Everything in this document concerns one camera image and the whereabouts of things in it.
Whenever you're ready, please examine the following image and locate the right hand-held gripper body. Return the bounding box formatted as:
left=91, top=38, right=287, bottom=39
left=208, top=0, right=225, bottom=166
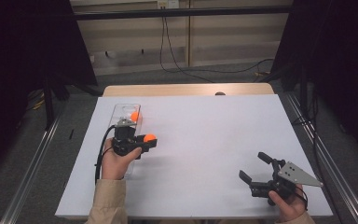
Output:
left=249, top=159, right=324, bottom=207

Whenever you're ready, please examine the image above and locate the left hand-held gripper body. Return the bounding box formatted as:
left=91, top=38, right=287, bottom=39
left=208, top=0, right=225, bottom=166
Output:
left=111, top=117, right=146, bottom=161

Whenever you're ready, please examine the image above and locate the clear plastic container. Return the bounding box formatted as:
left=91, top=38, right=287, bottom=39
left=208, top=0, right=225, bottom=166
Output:
left=106, top=103, right=144, bottom=180

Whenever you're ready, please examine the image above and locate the person's right hand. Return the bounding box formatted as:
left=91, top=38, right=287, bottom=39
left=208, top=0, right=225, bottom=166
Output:
left=268, top=185, right=309, bottom=223

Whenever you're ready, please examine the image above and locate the person's left hand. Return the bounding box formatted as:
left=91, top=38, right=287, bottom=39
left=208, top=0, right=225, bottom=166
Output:
left=101, top=138, right=144, bottom=181

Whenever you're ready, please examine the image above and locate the white table mat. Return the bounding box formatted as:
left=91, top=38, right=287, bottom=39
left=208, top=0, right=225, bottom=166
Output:
left=55, top=93, right=334, bottom=218

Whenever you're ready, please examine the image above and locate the black stand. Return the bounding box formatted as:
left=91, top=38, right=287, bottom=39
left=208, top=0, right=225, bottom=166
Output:
left=41, top=77, right=57, bottom=130

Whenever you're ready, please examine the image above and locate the beige panelled counter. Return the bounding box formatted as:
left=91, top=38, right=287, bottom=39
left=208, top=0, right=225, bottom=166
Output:
left=69, top=0, right=293, bottom=77

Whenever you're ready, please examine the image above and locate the black horizontal bar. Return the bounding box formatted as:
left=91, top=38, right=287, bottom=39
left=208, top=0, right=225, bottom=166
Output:
left=73, top=6, right=293, bottom=21

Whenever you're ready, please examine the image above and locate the black curtain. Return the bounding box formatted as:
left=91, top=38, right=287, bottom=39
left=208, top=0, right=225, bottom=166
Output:
left=0, top=0, right=99, bottom=175
left=269, top=0, right=358, bottom=162

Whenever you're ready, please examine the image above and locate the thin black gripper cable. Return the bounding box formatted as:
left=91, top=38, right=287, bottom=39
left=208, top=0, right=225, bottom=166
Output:
left=295, top=192, right=310, bottom=211

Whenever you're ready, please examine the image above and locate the thick black gripper cable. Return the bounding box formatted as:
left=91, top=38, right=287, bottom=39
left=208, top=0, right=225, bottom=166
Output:
left=94, top=124, right=117, bottom=185

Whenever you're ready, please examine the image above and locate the metal floor rail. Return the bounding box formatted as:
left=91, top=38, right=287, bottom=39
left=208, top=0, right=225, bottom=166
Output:
left=0, top=115, right=63, bottom=224
left=287, top=92, right=358, bottom=224

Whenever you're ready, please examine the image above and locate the black power cable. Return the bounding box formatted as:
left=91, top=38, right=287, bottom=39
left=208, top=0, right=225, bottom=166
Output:
left=164, top=17, right=274, bottom=75
left=158, top=17, right=215, bottom=84

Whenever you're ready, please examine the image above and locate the yellow cable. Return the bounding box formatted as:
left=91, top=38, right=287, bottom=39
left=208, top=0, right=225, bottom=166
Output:
left=27, top=99, right=45, bottom=111

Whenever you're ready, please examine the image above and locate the white wall socket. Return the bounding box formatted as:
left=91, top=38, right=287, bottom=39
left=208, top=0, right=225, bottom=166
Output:
left=157, top=0, right=180, bottom=9

